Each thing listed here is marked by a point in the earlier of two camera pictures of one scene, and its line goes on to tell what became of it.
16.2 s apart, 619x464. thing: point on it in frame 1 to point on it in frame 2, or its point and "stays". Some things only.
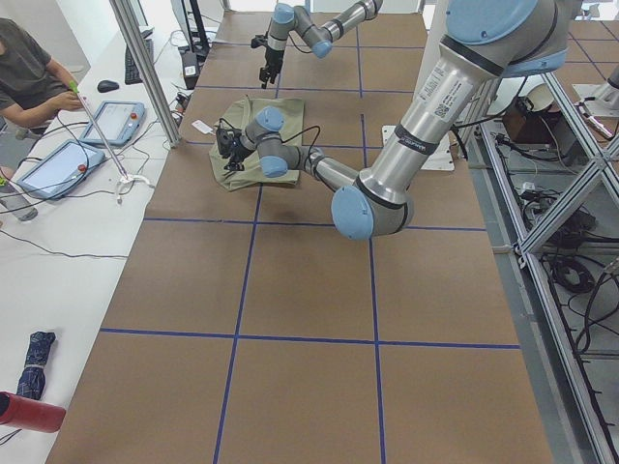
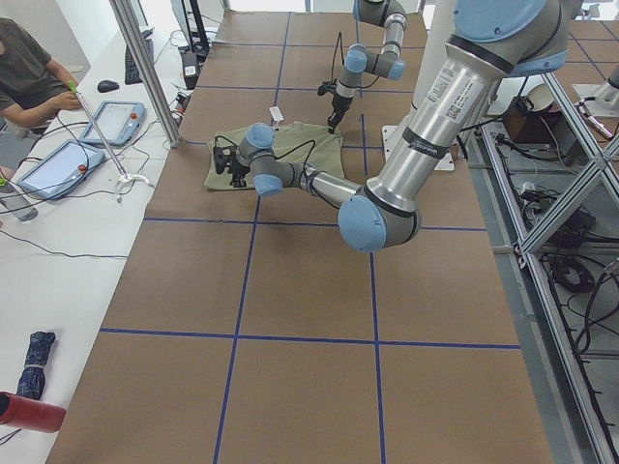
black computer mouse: (105, 86) stays
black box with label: (191, 69) stays
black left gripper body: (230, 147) to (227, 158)
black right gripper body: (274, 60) to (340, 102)
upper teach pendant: (119, 121) stays
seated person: (33, 87) stays
